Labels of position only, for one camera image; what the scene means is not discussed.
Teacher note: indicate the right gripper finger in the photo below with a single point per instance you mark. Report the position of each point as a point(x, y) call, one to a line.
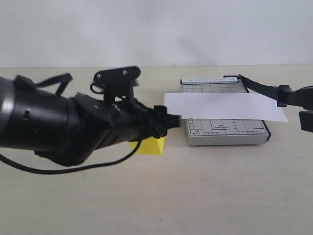
point(306, 121)

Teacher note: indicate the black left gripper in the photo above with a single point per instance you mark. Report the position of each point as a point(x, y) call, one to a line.
point(95, 124)

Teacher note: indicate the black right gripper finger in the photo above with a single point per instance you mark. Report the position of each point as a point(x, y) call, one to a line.
point(304, 97)

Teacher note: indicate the yellow cube block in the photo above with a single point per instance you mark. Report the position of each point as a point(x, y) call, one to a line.
point(151, 146)

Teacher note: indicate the black cutter blade lever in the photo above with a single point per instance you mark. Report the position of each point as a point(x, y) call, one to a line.
point(283, 94)

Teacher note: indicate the white paper strip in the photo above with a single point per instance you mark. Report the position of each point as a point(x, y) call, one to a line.
point(249, 106)

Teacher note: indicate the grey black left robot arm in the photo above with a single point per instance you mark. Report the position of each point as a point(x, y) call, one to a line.
point(32, 118)

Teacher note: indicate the grey paper cutter base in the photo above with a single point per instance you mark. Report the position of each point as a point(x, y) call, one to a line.
point(221, 131)

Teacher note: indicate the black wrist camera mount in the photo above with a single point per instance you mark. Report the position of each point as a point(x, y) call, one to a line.
point(118, 82)

